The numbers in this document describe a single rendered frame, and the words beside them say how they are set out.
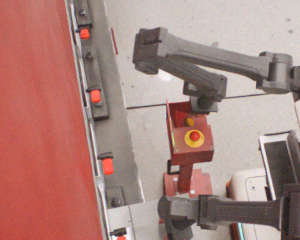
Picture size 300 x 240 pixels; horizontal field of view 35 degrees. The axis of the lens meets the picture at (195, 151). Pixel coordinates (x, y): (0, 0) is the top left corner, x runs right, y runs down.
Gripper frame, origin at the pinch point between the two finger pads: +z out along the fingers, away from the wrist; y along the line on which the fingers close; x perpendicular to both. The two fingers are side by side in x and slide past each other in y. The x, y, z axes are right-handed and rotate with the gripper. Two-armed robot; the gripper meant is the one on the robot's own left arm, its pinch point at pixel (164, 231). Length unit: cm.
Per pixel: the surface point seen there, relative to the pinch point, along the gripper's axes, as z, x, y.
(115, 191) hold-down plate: 16.9, -4.0, -19.5
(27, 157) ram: -77, -60, 17
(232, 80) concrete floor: 58, 105, -107
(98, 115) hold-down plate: 17, -5, -48
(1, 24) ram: -81, -62, 7
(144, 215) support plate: 5.1, -2.2, -6.9
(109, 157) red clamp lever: -15.3, -21.1, -15.2
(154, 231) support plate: 4.2, -0.4, -1.5
